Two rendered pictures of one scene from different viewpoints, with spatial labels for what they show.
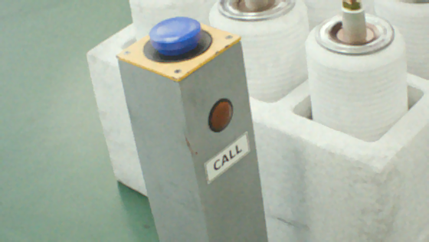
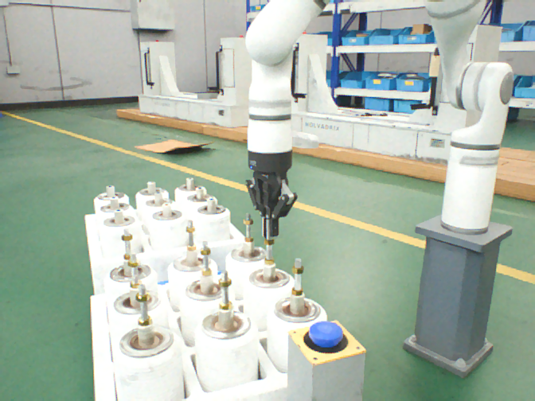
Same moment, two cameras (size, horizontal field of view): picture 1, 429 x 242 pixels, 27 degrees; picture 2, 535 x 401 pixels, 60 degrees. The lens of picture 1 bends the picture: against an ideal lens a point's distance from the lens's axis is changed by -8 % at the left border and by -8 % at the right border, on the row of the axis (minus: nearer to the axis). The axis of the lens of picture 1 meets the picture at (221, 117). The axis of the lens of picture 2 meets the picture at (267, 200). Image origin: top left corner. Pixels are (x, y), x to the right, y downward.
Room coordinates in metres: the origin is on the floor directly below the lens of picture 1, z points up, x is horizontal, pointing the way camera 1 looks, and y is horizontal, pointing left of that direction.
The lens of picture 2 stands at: (0.51, 0.50, 0.64)
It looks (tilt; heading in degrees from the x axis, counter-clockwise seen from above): 17 degrees down; 291
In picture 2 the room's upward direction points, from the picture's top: straight up
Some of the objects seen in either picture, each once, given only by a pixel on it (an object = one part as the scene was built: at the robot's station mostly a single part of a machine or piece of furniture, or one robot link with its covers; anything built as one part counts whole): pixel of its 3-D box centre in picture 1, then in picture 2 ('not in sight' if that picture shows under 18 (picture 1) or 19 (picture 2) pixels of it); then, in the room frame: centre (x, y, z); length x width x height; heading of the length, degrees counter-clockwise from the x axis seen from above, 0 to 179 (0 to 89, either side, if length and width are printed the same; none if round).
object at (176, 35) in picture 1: (176, 38); (326, 336); (0.62, 0.02, 0.32); 0.04 x 0.04 x 0.02
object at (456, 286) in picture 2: not in sight; (454, 290); (0.46, -0.50, 0.15); 0.15 x 0.15 x 0.30; 64
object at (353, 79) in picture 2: not in sight; (361, 79); (1.68, -5.97, 0.36); 0.50 x 0.38 x 0.21; 64
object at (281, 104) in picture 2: not in sight; (270, 68); (0.79, -0.23, 0.62); 0.09 x 0.07 x 0.15; 105
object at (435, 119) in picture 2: not in sight; (377, 87); (0.98, -2.69, 0.45); 1.45 x 0.57 x 0.74; 154
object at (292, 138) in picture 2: not in sight; (279, 129); (0.78, -0.23, 0.52); 0.11 x 0.09 x 0.06; 55
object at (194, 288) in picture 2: not in sight; (207, 290); (0.88, -0.14, 0.25); 0.08 x 0.08 x 0.01
